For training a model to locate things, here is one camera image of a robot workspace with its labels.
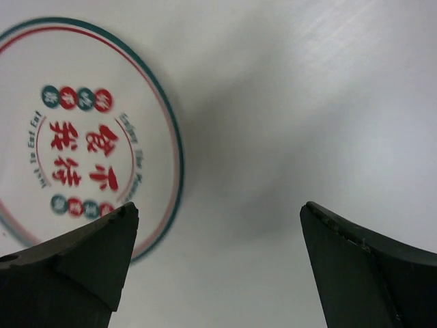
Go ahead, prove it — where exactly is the white plate teal red rim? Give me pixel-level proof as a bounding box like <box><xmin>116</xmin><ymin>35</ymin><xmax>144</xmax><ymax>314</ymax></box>
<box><xmin>1</xmin><ymin>17</ymin><xmax>184</xmax><ymax>262</ymax></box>

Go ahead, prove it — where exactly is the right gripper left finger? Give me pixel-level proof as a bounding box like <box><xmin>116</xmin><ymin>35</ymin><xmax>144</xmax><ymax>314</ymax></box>
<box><xmin>1</xmin><ymin>202</ymin><xmax>139</xmax><ymax>327</ymax></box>

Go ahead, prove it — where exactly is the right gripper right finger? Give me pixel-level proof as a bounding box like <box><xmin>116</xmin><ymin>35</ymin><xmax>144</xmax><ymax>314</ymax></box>
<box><xmin>300</xmin><ymin>202</ymin><xmax>436</xmax><ymax>327</ymax></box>

